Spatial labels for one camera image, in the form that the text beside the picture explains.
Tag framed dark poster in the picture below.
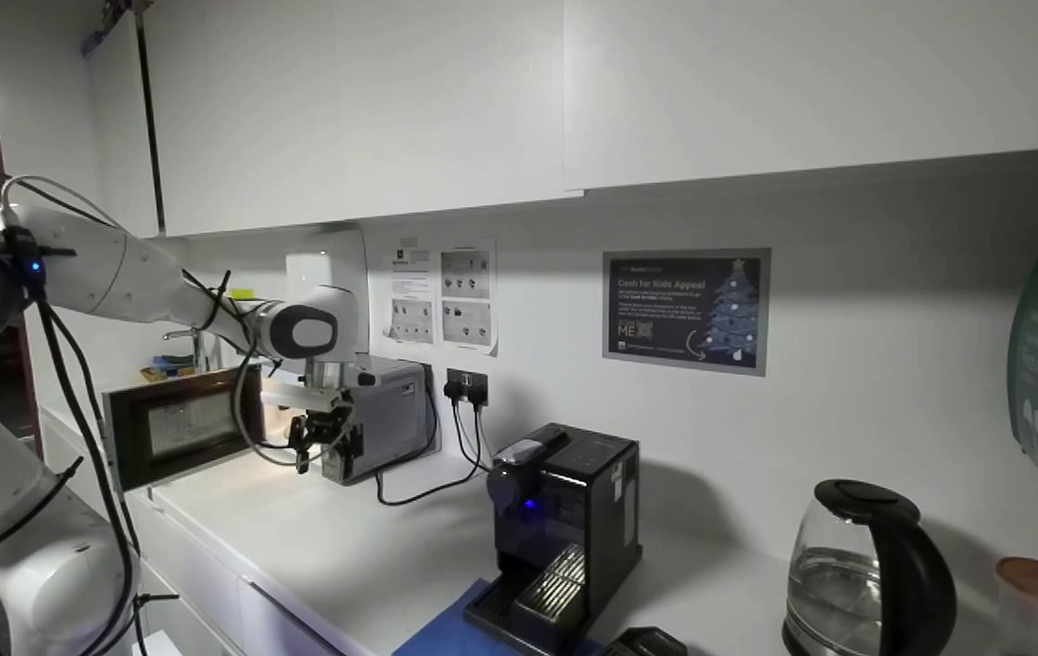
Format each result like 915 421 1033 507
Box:
602 246 777 377

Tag glass kettle black handle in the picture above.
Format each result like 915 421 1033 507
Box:
781 478 962 656

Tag black glass microwave door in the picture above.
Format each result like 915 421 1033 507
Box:
103 363 268 490

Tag small black flat object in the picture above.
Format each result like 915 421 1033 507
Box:
606 622 693 656

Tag white socket instruction sheet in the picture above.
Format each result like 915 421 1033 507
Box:
438 299 499 352

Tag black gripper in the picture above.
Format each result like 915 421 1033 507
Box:
293 404 369 483

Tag black coffee machine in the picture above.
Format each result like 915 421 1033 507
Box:
461 418 645 656

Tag blue mat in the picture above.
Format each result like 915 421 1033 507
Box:
389 575 606 656

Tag small white header label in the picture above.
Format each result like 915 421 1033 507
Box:
389 235 438 278

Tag white upper cabinet door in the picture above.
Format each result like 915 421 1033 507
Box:
561 0 1038 192
77 7 165 240
143 0 585 240

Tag black coffee machine power cable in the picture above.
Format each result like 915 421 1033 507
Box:
467 404 499 475

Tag silver microwave body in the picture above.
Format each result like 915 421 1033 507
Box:
255 352 438 489

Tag wall power sockets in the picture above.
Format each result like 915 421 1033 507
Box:
438 246 497 301

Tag double wall socket with plugs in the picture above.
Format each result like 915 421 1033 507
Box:
441 363 491 410

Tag white paper towel dispenser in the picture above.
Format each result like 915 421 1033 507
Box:
283 229 370 306

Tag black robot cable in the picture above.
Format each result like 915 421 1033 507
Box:
0 166 304 656

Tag black microwave power cable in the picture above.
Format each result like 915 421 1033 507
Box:
369 399 487 509

